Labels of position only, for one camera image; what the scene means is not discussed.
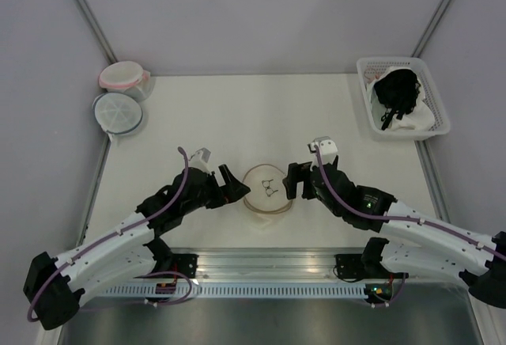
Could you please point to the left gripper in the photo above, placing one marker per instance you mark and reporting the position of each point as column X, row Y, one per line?
column 231, row 192

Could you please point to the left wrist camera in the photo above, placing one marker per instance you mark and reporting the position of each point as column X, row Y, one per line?
column 199, row 160

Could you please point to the aluminium frame post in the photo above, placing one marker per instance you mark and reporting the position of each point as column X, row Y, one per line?
column 431, row 27
column 97, row 32

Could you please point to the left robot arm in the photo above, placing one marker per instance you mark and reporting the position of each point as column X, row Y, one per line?
column 57, row 287

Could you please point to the right aluminium frame post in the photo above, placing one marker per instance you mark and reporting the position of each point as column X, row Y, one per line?
column 431, row 27

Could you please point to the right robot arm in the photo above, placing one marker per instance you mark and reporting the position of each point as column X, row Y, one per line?
column 406, row 241

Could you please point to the black lace bra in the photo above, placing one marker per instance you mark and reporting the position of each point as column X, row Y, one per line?
column 397, row 91

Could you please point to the aluminium mounting rail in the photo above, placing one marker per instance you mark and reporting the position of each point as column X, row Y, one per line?
column 261, row 262

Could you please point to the white slotted cable duct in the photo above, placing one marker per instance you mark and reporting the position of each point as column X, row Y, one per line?
column 239, row 290

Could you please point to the white cloth in basket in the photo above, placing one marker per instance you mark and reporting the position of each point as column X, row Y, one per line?
column 420, row 119

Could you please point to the beige mesh laundry bag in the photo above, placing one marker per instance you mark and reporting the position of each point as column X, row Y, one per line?
column 266, row 204

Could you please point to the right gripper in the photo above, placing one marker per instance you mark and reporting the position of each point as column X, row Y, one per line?
column 295, row 171

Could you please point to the pink trimmed mesh laundry bag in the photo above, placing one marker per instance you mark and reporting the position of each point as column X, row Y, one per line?
column 129, row 78

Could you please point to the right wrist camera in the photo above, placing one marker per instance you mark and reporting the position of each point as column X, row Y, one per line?
column 327, row 148

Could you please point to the white plastic basket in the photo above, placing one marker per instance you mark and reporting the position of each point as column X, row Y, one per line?
column 371, row 68

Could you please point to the left aluminium frame post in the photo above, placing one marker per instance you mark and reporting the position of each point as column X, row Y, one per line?
column 97, row 32

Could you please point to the blue trimmed mesh laundry bag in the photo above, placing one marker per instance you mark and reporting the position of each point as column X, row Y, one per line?
column 118, row 115

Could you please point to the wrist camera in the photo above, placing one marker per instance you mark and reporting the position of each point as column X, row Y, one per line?
column 327, row 148
column 199, row 160

